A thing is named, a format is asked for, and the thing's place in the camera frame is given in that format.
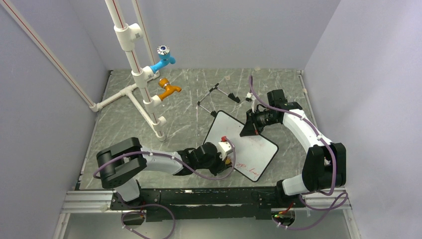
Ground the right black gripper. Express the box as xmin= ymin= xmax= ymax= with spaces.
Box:
xmin=240 ymin=108 xmax=279 ymax=137

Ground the small black-framed whiteboard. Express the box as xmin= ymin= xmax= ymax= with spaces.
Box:
xmin=204 ymin=111 xmax=279 ymax=182

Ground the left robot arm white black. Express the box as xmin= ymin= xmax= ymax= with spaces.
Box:
xmin=93 ymin=137 xmax=236 ymax=209

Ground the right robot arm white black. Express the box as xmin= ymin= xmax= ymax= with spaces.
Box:
xmin=240 ymin=90 xmax=346 ymax=207

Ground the orange faucet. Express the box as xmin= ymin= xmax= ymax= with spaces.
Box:
xmin=158 ymin=78 xmax=182 ymax=101

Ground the blue faucet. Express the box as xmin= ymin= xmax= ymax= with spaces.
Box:
xmin=150 ymin=45 xmax=176 ymax=74

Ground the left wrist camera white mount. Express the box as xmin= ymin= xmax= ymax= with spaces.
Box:
xmin=216 ymin=136 xmax=233 ymax=160

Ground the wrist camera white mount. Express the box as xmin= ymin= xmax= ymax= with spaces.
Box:
xmin=245 ymin=92 xmax=257 ymax=113
xmin=216 ymin=136 xmax=233 ymax=160

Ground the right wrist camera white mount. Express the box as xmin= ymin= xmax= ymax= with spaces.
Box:
xmin=245 ymin=92 xmax=257 ymax=113

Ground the black wire whiteboard stand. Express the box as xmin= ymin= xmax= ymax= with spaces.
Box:
xmin=196 ymin=77 xmax=241 ymax=118

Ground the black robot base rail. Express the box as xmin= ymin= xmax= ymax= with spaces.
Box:
xmin=110 ymin=186 xmax=304 ymax=222

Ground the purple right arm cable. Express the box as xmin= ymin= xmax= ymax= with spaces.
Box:
xmin=248 ymin=75 xmax=349 ymax=231

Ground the aluminium extrusion frame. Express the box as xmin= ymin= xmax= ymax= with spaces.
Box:
xmin=54 ymin=188 xmax=361 ymax=239

